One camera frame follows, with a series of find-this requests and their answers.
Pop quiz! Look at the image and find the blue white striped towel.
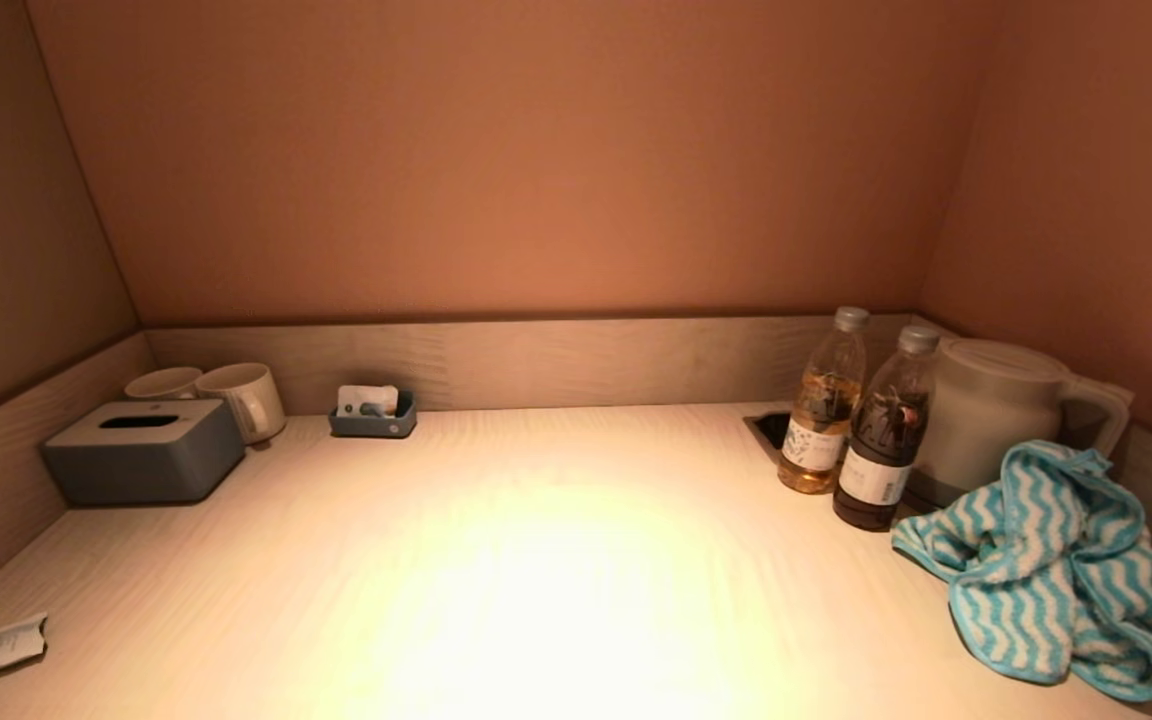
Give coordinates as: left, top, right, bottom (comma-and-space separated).
891, 439, 1152, 703

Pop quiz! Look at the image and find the black recessed table socket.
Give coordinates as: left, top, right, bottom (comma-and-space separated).
743, 410, 795, 466

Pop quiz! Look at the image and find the small grey-blue tray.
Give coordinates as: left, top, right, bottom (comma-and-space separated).
328, 390, 418, 440

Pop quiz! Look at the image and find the white sachet packet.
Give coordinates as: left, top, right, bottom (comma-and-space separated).
337, 385, 400, 419

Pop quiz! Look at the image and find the amber drink bottle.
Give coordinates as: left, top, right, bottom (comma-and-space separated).
777, 306, 871, 496

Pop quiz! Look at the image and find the dark drink bottle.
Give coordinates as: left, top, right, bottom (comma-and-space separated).
832, 324, 941, 532

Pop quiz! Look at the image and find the white electric kettle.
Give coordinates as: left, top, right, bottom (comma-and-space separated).
904, 337, 1135, 511

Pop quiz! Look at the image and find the grey tissue box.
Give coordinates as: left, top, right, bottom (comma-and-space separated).
43, 399, 247, 506

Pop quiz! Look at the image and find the white mug with handle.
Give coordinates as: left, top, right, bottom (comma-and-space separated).
195, 362, 288, 447

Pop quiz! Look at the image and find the white mug without visible handle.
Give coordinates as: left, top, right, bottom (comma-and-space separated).
125, 367, 205, 402

